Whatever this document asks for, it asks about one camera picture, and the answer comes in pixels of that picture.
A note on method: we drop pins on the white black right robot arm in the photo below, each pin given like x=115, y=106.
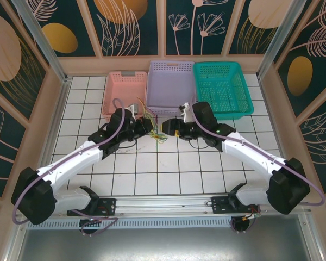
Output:
x=250, y=155

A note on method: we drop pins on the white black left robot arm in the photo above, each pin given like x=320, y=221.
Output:
x=70, y=163

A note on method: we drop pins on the teal mesh plastic basket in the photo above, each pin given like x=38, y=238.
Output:
x=222, y=89

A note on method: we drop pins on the lilac perforated plastic basket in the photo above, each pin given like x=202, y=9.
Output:
x=168, y=87

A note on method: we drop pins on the pink perforated plastic basket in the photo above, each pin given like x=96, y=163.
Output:
x=116, y=87

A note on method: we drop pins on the grey basket label clip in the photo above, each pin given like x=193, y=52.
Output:
x=127, y=73

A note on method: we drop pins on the grey metal sheet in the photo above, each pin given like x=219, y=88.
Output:
x=163, y=244

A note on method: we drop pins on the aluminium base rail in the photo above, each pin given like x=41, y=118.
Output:
x=163, y=202

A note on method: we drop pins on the aluminium frame post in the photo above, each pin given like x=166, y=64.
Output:
x=275, y=40
x=43, y=40

